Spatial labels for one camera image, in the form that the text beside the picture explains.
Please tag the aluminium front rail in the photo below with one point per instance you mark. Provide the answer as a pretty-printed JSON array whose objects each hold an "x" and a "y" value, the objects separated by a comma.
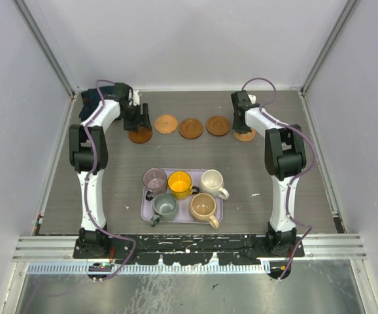
[{"x": 315, "y": 247}]

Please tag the purple glass mug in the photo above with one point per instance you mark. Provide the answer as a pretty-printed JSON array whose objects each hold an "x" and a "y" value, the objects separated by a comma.
[{"x": 155, "y": 183}]

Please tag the light cork round coaster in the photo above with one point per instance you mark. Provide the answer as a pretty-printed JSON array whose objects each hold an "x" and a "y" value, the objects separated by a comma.
[{"x": 245, "y": 137}]

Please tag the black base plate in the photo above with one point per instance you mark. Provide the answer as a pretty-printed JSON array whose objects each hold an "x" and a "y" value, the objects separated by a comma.
[{"x": 184, "y": 250}]

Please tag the dark blue folded cloth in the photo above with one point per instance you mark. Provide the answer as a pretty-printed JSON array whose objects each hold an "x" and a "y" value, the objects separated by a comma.
[{"x": 90, "y": 99}]

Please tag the dark brown wooden coaster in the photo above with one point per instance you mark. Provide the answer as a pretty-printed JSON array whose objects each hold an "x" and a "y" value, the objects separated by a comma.
[{"x": 190, "y": 128}]

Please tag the white ceramic mug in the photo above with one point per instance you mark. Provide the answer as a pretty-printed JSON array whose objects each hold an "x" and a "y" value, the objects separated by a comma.
[{"x": 212, "y": 183}]

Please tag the brown wooden round coaster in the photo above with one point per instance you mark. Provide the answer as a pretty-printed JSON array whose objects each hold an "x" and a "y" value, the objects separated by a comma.
[{"x": 218, "y": 125}]

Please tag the grey ceramic mug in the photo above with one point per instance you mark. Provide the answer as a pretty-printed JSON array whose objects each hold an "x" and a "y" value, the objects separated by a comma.
[{"x": 165, "y": 208}]

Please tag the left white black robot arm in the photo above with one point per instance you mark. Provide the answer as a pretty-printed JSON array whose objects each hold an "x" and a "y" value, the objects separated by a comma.
[{"x": 88, "y": 154}]

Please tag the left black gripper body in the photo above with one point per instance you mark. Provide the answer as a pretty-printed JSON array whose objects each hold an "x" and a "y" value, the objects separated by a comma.
[{"x": 132, "y": 112}]

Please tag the beige ceramic mug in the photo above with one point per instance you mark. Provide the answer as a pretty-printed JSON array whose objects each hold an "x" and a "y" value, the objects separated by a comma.
[{"x": 203, "y": 208}]

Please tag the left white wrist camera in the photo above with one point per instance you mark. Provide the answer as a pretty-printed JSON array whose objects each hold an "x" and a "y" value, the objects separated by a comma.
[{"x": 135, "y": 98}]

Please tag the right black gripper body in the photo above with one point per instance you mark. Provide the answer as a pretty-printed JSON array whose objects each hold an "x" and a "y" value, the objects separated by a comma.
[{"x": 239, "y": 127}]

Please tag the yellow mug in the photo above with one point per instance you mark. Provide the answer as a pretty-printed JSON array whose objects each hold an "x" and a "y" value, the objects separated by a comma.
[{"x": 181, "y": 186}]

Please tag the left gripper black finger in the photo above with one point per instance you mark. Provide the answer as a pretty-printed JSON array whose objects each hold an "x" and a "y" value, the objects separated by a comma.
[
  {"x": 131, "y": 124},
  {"x": 145, "y": 119}
]

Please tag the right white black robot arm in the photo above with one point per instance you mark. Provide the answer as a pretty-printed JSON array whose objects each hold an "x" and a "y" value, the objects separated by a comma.
[{"x": 284, "y": 158}]

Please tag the white slotted cable duct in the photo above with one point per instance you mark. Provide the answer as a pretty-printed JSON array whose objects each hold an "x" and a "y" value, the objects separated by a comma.
[{"x": 88, "y": 268}]

